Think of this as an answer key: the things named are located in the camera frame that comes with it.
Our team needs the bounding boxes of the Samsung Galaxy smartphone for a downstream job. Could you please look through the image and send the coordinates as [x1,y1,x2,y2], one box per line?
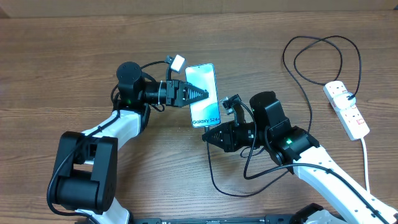
[185,63,221,128]

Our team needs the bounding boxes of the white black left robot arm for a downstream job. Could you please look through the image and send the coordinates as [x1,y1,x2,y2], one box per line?
[47,62,209,223]

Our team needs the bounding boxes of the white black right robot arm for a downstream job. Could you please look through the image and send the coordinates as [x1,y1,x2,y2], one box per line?
[202,91,397,223]

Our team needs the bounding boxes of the white charger adapter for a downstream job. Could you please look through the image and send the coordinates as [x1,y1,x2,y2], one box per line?
[332,92,356,111]

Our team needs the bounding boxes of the white power strip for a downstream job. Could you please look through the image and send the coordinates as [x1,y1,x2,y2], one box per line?
[323,81,370,141]

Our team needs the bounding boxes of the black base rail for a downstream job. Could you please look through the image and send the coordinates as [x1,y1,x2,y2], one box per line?
[132,214,293,224]

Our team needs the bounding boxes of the white power strip cord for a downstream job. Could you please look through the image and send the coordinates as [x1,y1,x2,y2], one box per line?
[360,138,371,192]

